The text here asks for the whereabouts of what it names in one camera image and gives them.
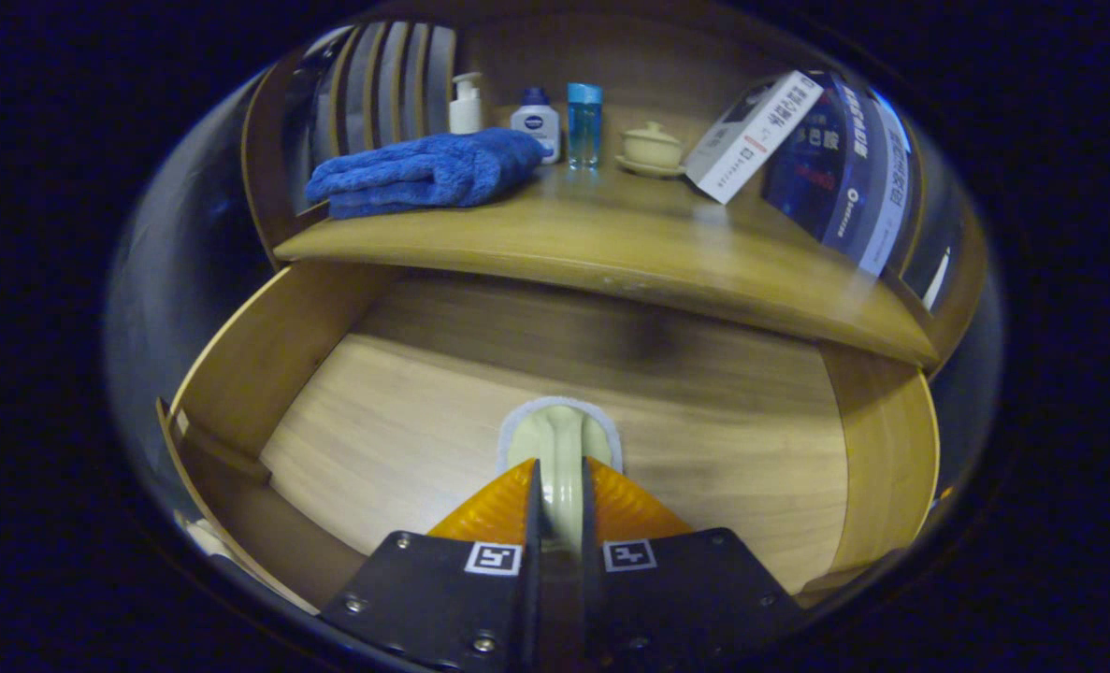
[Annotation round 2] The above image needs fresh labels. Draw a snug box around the wooden countertop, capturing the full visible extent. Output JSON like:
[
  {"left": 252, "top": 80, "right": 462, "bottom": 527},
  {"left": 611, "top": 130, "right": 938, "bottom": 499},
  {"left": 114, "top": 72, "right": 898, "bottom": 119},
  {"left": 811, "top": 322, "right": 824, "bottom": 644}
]
[{"left": 274, "top": 154, "right": 939, "bottom": 367}]

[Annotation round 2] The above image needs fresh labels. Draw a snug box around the pale green handled brush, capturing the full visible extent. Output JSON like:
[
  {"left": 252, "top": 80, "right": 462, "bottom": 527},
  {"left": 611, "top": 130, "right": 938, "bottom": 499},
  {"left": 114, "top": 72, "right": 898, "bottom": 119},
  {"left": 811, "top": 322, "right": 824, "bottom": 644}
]
[{"left": 497, "top": 396, "right": 624, "bottom": 552}]

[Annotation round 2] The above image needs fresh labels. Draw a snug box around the cream lidded teacup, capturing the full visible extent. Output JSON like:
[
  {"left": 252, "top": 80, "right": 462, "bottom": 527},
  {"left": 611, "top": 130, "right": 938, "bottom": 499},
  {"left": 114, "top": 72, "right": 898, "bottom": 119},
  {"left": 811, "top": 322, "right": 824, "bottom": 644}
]
[{"left": 615, "top": 121, "right": 687, "bottom": 179}]

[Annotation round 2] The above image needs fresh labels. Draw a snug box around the pale blue book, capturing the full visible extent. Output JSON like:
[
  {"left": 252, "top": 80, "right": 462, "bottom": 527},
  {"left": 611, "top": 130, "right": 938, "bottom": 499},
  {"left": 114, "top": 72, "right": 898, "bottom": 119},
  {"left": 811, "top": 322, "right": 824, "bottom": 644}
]
[{"left": 835, "top": 89, "right": 913, "bottom": 279}]

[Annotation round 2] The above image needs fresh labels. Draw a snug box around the white bottle with blue cap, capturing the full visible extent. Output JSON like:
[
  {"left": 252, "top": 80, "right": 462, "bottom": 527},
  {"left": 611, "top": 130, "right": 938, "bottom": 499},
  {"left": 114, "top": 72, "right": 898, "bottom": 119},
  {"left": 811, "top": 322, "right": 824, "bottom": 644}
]
[{"left": 511, "top": 87, "right": 561, "bottom": 165}]

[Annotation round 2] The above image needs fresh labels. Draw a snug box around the blue folded towel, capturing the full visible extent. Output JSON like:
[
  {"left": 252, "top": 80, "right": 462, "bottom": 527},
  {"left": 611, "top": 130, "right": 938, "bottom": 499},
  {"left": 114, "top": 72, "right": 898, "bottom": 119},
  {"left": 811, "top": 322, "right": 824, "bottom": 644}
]
[{"left": 305, "top": 128, "right": 551, "bottom": 221}]

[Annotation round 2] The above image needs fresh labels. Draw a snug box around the black backdrop cloth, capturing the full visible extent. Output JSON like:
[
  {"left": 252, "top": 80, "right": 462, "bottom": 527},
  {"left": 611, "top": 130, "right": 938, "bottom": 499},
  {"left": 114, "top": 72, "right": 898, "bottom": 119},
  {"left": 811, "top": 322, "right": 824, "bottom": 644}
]
[{"left": 104, "top": 23, "right": 1006, "bottom": 524}]

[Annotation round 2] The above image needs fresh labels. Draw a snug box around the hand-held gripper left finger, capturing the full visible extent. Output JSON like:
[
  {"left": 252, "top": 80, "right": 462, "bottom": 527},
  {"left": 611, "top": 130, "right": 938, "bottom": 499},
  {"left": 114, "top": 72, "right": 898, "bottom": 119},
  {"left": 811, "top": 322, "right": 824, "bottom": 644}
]
[{"left": 319, "top": 458, "right": 542, "bottom": 673}]

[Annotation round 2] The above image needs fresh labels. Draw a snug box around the white book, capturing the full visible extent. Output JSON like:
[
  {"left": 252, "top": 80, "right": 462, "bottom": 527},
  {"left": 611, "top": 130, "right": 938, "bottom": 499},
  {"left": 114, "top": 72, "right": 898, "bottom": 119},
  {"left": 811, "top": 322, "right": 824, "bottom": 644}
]
[{"left": 684, "top": 70, "right": 825, "bottom": 205}]

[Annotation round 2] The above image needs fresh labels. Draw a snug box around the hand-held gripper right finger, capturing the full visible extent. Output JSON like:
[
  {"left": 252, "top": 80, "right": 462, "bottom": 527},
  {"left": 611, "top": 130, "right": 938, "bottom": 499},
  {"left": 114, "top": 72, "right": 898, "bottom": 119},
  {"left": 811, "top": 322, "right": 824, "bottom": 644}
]
[{"left": 581, "top": 456, "right": 803, "bottom": 669}]

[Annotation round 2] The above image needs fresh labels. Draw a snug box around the white pump bottle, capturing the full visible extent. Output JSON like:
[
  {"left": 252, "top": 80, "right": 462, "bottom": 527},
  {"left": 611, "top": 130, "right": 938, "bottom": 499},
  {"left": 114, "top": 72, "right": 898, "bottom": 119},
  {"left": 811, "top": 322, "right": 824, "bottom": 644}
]
[{"left": 449, "top": 72, "right": 483, "bottom": 136}]

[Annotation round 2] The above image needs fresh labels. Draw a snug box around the clear blue bottle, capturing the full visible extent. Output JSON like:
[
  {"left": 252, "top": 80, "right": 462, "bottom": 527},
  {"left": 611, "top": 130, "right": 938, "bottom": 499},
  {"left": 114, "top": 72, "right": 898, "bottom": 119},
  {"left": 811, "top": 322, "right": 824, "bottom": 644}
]
[{"left": 567, "top": 82, "right": 603, "bottom": 170}]

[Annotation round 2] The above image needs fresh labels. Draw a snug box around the dark blue book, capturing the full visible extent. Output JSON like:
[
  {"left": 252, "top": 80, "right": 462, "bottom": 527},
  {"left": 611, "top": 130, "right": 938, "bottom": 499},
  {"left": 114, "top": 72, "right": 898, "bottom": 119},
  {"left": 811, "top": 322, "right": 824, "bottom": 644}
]
[{"left": 762, "top": 75, "right": 878, "bottom": 258}]

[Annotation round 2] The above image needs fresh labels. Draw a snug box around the wooden drawer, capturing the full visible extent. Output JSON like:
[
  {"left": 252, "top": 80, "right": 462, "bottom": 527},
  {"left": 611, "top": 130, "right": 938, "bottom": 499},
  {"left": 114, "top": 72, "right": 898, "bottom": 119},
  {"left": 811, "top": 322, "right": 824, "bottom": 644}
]
[{"left": 157, "top": 260, "right": 941, "bottom": 618}]

